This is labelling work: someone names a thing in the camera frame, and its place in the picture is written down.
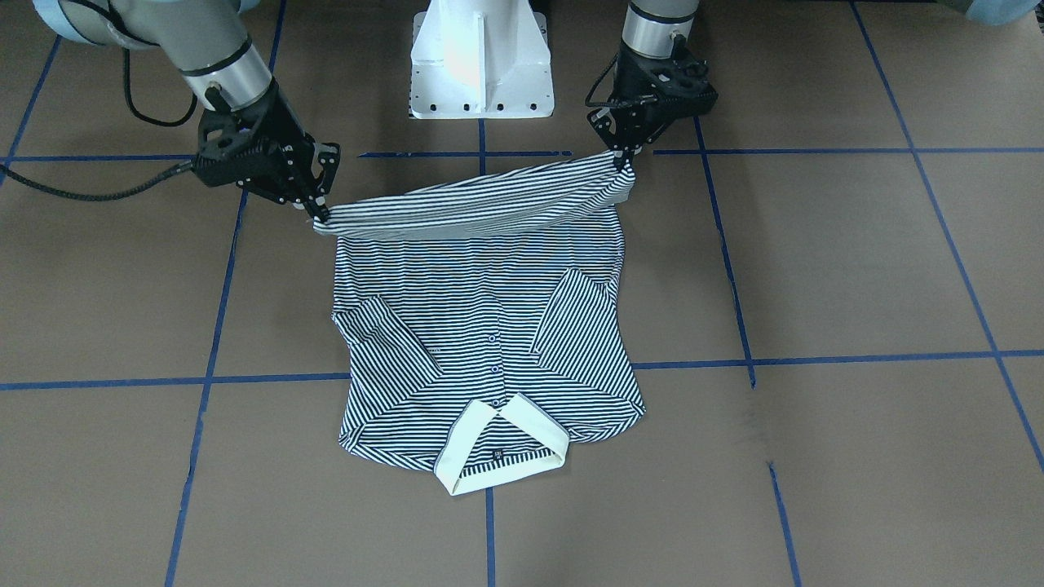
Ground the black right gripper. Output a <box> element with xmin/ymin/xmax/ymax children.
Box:
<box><xmin>192</xmin><ymin>83</ymin><xmax>342</xmax><ymax>224</ymax></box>

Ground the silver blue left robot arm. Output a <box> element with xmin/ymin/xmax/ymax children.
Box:
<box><xmin>585</xmin><ymin>1</ymin><xmax>719</xmax><ymax>170</ymax></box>

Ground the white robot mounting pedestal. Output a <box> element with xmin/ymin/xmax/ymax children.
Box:
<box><xmin>408</xmin><ymin>1</ymin><xmax>555</xmax><ymax>120</ymax></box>

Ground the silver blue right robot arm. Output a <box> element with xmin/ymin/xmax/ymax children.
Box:
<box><xmin>33</xmin><ymin>1</ymin><xmax>340</xmax><ymax>224</ymax></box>

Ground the navy white striped polo shirt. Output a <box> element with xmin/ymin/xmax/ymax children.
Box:
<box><xmin>314</xmin><ymin>152</ymin><xmax>646</xmax><ymax>497</ymax></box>

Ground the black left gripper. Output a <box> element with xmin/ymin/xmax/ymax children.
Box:
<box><xmin>586</xmin><ymin>43</ymin><xmax>719</xmax><ymax>171</ymax></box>

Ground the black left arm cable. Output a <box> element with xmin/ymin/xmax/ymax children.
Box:
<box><xmin>0</xmin><ymin>49</ymin><xmax>201</xmax><ymax>203</ymax></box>

